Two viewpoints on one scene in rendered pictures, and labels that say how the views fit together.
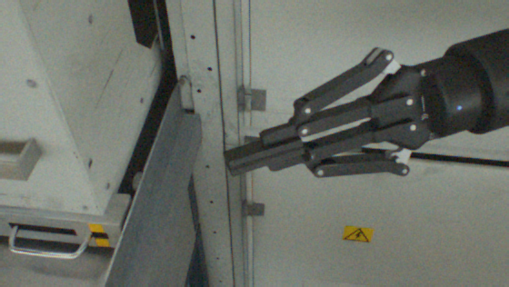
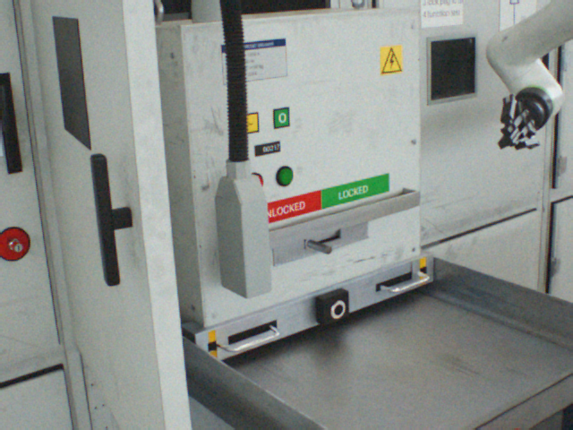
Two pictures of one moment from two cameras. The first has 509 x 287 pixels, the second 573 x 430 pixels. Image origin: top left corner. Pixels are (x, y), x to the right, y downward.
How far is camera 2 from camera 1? 1.46 m
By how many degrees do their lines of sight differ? 47
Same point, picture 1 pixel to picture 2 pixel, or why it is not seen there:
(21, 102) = (406, 158)
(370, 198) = not seen: hidden behind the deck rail
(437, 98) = (532, 108)
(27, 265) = (395, 313)
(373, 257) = not seen: hidden behind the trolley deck
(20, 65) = (412, 131)
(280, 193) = not seen: hidden behind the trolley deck
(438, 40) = (462, 139)
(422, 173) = (471, 244)
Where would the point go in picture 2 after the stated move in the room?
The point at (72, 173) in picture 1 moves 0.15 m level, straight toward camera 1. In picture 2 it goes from (414, 214) to (494, 218)
